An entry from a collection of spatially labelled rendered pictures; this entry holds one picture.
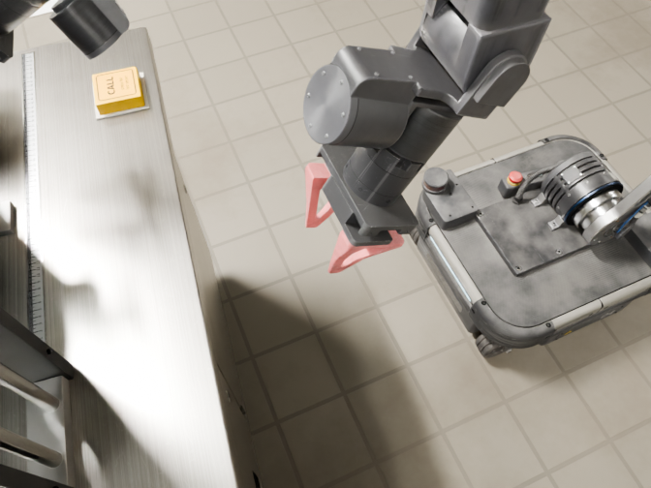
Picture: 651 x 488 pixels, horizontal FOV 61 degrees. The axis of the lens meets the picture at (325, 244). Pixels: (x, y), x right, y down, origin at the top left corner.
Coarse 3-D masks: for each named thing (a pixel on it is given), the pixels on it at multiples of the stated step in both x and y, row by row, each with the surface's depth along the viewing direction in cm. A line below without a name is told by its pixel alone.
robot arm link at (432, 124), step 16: (416, 96) 41; (416, 112) 43; (432, 112) 42; (448, 112) 43; (416, 128) 43; (432, 128) 43; (448, 128) 44; (400, 144) 44; (416, 144) 44; (432, 144) 45; (400, 160) 47; (416, 160) 45
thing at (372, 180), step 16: (336, 160) 51; (352, 160) 49; (368, 160) 47; (384, 160) 46; (336, 176) 50; (352, 176) 48; (368, 176) 47; (384, 176) 47; (400, 176) 47; (352, 192) 49; (368, 192) 48; (384, 192) 48; (400, 192) 49; (352, 208) 48; (368, 208) 48; (384, 208) 49; (400, 208) 51; (368, 224) 47; (384, 224) 48; (400, 224) 49; (416, 224) 50
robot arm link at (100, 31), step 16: (80, 0) 60; (96, 0) 61; (112, 0) 62; (64, 16) 60; (80, 16) 61; (96, 16) 62; (112, 16) 63; (64, 32) 62; (80, 32) 62; (96, 32) 62; (112, 32) 63; (80, 48) 64; (96, 48) 63
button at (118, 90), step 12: (108, 72) 87; (120, 72) 87; (132, 72) 87; (96, 84) 86; (108, 84) 86; (120, 84) 86; (132, 84) 86; (96, 96) 84; (108, 96) 84; (120, 96) 84; (132, 96) 84; (108, 108) 85; (120, 108) 85
